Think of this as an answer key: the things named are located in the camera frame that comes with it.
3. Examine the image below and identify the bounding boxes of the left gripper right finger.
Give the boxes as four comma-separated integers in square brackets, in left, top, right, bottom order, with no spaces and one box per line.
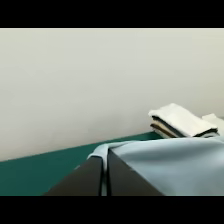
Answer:
[106,149,165,197]

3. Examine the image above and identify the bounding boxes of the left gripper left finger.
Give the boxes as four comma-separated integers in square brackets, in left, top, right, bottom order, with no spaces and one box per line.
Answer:
[44,155,103,197]

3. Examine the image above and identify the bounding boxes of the light blue garment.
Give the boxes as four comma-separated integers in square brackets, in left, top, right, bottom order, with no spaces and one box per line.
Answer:
[86,135,224,197]

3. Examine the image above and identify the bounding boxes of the tan garment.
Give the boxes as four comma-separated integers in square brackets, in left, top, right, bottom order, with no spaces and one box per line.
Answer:
[149,122,178,139]

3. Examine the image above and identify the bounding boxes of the white garment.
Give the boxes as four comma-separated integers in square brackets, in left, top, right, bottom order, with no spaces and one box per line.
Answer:
[147,102,220,138]

